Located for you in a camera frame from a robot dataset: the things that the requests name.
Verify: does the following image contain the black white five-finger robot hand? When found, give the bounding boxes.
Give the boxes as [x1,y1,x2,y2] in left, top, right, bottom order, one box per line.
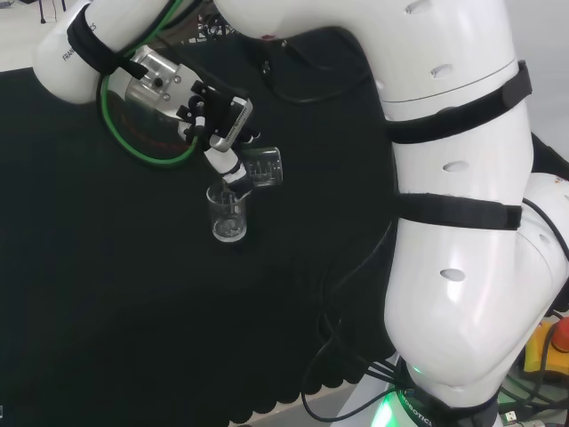
[202,145,255,197]

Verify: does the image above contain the clear wide glass beaker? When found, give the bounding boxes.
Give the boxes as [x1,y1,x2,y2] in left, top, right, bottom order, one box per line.
[230,146,285,190]

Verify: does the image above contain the clear tall glass beaker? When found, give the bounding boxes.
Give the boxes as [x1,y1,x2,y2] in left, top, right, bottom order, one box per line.
[204,182,249,244]

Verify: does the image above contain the black bench cloth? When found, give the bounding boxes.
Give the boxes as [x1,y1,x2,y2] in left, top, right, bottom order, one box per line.
[0,26,401,427]

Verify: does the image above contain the yellow emergency stop button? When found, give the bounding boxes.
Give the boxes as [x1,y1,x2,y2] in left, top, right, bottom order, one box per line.
[523,316,569,380]

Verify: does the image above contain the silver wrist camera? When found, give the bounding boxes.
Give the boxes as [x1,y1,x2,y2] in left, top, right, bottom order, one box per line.
[209,96,255,151]

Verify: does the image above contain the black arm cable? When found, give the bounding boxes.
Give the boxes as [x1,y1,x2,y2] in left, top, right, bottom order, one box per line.
[259,38,371,106]

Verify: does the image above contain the green cable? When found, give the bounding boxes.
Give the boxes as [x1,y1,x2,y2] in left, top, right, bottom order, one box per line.
[98,0,200,169]

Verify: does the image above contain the black base cables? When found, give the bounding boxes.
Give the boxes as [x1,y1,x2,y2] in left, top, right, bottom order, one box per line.
[301,216,404,423]

